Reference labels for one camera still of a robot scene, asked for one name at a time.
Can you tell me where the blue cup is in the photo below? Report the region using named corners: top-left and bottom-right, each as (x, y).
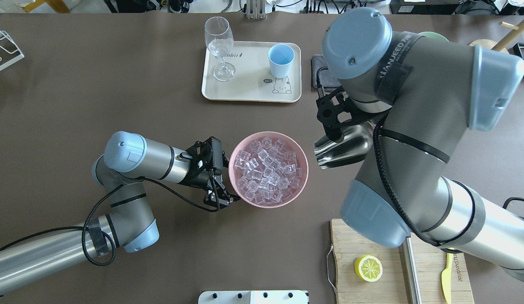
top-left (268, 43), bottom-right (295, 79)

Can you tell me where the wooden mug tree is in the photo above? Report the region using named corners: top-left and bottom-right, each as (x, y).
top-left (469, 19), bottom-right (524, 54)

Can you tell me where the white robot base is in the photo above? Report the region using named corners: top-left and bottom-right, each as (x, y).
top-left (198, 289), bottom-right (310, 304)

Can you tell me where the clear ice cubes pile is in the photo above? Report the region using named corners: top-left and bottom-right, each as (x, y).
top-left (235, 136), bottom-right (303, 205)

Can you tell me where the white wire cup rack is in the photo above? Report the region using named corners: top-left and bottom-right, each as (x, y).
top-left (0, 29), bottom-right (25, 72)

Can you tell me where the grey folded cloth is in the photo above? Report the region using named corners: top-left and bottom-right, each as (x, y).
top-left (311, 54), bottom-right (341, 92)

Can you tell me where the cream rabbit tray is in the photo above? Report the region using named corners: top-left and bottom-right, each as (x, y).
top-left (201, 41), bottom-right (302, 103)

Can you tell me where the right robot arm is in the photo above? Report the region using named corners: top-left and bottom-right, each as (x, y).
top-left (318, 7), bottom-right (524, 282)

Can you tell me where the steel muddler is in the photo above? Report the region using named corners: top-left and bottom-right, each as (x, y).
top-left (400, 236), bottom-right (423, 304)

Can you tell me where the half lemon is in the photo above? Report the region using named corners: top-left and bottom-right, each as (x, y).
top-left (354, 255), bottom-right (383, 282)

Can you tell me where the yellow plastic knife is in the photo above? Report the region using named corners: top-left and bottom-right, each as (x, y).
top-left (440, 252), bottom-right (453, 304)

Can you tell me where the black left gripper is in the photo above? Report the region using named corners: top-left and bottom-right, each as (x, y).
top-left (177, 136), bottom-right (241, 209)

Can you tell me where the steel ice scoop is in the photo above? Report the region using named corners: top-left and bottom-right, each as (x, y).
top-left (314, 122), bottom-right (374, 169)

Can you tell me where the wooden cutting board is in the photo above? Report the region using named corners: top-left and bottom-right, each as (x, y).
top-left (327, 218), bottom-right (475, 304)

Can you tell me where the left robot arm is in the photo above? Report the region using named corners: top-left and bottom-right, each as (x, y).
top-left (0, 131), bottom-right (240, 298)

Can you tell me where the clear wine glass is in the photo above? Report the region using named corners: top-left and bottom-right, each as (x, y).
top-left (204, 16), bottom-right (236, 81)

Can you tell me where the green bowl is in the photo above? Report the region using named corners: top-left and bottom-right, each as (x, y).
top-left (419, 31), bottom-right (449, 42)

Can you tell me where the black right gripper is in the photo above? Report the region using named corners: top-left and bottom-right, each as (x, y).
top-left (316, 86), bottom-right (374, 143)

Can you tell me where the pink bowl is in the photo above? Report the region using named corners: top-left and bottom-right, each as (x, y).
top-left (229, 131), bottom-right (309, 208)

